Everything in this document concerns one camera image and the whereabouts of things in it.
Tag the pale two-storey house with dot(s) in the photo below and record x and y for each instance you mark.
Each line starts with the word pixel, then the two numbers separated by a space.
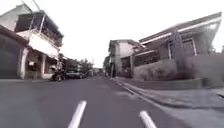
pixel 120 55

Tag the trees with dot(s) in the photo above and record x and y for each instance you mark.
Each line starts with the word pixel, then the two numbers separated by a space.
pixel 85 65

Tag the robot's own part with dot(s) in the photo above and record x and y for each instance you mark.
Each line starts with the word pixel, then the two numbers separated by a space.
pixel 147 120
pixel 77 115

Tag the grey asphalt road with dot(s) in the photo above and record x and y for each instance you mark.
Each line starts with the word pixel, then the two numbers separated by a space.
pixel 100 96

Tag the white two-storey building with balcony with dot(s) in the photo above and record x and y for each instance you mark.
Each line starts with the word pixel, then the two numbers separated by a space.
pixel 33 43

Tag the grey house with slanted roof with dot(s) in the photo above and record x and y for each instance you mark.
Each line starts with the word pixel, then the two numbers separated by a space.
pixel 186 46

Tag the parked car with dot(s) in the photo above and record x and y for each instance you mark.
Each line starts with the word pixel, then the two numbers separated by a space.
pixel 74 74

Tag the grey concrete pavement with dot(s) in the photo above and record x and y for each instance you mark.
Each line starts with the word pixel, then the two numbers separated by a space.
pixel 180 96

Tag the parked motorcycle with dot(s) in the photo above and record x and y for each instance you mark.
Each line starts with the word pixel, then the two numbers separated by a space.
pixel 57 75

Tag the grey garden wall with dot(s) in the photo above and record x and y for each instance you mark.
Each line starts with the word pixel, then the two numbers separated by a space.
pixel 173 70

